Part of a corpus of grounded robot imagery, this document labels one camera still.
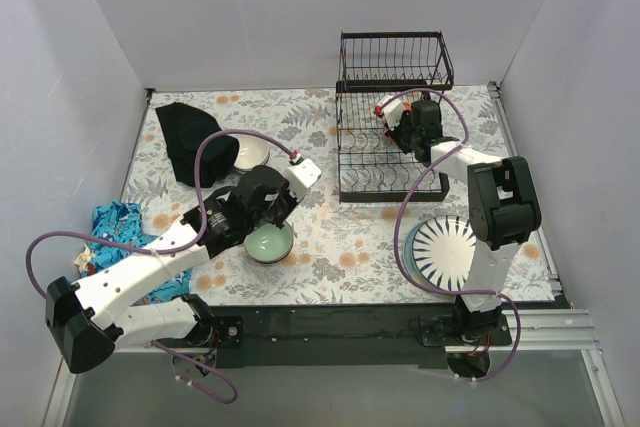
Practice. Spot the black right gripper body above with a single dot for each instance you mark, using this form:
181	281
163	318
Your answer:
403	128

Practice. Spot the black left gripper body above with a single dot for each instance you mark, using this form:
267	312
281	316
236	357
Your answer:
279	204

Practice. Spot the black wire dish rack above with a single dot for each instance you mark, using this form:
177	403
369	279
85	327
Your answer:
403	65

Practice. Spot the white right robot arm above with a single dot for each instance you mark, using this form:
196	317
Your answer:
503	210

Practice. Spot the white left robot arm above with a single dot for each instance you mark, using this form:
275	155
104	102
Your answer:
92	317

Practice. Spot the white bowl stack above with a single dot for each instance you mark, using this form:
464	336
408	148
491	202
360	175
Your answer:
253	151

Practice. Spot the green celadon bowl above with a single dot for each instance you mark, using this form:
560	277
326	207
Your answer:
269	244

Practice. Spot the floral table mat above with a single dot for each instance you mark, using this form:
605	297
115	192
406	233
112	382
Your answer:
342	253

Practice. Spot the black cloth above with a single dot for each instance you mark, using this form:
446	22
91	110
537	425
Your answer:
185	128

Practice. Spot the blue striped white plate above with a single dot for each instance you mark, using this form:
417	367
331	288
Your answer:
459	228

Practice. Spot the blue patterned cloth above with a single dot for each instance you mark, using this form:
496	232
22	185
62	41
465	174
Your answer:
122	223

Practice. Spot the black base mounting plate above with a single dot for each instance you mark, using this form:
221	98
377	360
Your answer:
327	335

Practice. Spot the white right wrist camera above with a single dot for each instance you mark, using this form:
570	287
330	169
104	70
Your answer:
391	111

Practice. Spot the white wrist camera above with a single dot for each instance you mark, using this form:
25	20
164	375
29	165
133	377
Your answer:
391	111
301	174

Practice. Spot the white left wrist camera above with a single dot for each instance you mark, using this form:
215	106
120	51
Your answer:
301	174

